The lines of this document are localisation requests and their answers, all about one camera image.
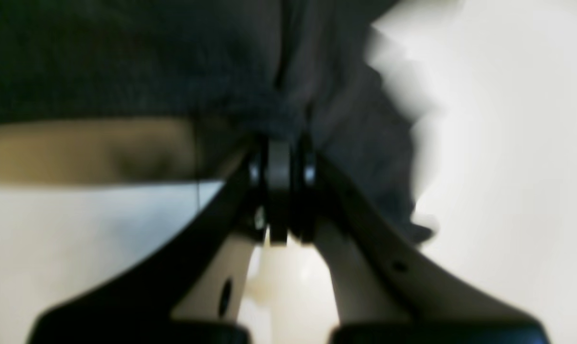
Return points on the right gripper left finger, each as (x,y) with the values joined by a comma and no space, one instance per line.
(136,306)

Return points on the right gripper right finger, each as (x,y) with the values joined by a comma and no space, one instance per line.
(386,291)

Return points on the black t-shirt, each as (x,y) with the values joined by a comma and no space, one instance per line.
(280,68)

